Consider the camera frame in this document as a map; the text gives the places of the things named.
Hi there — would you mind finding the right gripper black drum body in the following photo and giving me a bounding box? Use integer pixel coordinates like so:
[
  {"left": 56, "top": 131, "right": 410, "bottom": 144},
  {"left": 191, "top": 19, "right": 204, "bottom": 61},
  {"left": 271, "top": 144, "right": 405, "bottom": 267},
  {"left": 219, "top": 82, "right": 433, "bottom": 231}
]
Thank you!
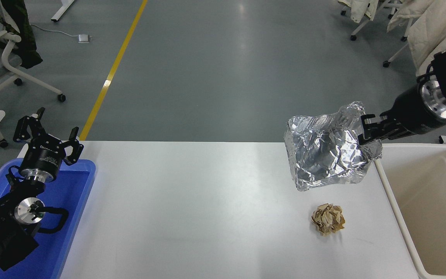
[{"left": 380, "top": 84, "right": 441, "bottom": 139}]

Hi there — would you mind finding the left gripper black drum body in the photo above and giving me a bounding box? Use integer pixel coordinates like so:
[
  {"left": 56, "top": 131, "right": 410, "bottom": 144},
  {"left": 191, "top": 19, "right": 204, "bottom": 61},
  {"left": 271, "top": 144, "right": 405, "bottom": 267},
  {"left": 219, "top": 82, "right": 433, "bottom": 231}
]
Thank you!
[{"left": 19, "top": 136, "right": 67, "bottom": 176}]

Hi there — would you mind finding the silver foil tray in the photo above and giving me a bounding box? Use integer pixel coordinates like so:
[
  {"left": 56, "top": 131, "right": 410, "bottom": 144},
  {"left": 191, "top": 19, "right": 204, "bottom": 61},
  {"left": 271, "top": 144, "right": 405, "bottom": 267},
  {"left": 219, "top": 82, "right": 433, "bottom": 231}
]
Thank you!
[{"left": 284, "top": 102, "right": 383, "bottom": 192}]

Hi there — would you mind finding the tan paper ball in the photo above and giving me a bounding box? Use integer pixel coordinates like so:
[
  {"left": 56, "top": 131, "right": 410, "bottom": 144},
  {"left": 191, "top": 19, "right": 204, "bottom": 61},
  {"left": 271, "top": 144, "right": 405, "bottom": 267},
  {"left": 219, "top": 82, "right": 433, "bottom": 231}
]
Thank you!
[{"left": 311, "top": 203, "right": 346, "bottom": 236}]

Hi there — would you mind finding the white chair with casters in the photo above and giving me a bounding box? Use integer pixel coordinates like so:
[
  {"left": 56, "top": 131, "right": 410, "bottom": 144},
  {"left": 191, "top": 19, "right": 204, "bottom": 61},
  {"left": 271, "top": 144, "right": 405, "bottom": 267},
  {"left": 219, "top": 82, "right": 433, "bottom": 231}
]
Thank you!
[
  {"left": 340, "top": 0, "right": 409, "bottom": 42},
  {"left": 383, "top": 17, "right": 446, "bottom": 107}
]

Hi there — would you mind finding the blue plastic tray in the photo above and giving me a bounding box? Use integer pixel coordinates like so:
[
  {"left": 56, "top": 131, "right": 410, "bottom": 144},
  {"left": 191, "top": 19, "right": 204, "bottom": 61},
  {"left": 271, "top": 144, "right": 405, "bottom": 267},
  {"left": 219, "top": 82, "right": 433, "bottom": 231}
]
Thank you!
[{"left": 0, "top": 158, "right": 96, "bottom": 279}]

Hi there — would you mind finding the large pale plastic bin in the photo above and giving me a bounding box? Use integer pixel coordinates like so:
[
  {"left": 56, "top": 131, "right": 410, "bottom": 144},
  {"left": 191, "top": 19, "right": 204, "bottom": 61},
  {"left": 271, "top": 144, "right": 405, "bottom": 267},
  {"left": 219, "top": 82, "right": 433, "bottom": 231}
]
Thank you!
[{"left": 369, "top": 143, "right": 446, "bottom": 279}]

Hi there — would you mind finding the dark green jacket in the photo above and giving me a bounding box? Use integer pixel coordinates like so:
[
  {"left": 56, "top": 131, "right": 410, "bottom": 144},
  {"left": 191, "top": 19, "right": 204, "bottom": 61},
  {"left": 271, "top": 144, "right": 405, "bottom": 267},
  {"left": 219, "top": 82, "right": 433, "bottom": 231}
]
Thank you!
[{"left": 0, "top": 0, "right": 43, "bottom": 70}]

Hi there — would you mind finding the large cream quilted coat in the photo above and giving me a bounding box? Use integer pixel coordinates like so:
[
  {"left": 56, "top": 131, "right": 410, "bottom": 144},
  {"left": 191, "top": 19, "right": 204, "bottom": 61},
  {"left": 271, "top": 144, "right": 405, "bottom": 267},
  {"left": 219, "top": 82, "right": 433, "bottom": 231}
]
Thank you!
[{"left": 388, "top": 0, "right": 446, "bottom": 81}]

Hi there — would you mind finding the small cream coat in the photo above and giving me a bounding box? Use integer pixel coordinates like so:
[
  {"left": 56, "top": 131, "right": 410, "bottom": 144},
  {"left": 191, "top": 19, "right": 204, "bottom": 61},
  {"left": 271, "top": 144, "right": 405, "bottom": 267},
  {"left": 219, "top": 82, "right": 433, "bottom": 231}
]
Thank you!
[{"left": 338, "top": 0, "right": 382, "bottom": 24}]

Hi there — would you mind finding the white desk leg base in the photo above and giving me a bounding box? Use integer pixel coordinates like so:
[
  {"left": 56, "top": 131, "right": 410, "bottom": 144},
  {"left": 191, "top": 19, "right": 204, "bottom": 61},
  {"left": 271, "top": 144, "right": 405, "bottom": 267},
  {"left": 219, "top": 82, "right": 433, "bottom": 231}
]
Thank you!
[{"left": 51, "top": 0, "right": 76, "bottom": 22}]

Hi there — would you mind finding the white power cable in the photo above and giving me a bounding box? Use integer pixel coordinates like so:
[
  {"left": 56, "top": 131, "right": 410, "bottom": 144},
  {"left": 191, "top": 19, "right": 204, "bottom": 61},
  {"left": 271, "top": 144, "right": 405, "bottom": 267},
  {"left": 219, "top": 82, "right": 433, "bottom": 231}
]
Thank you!
[{"left": 29, "top": 24, "right": 80, "bottom": 38}]

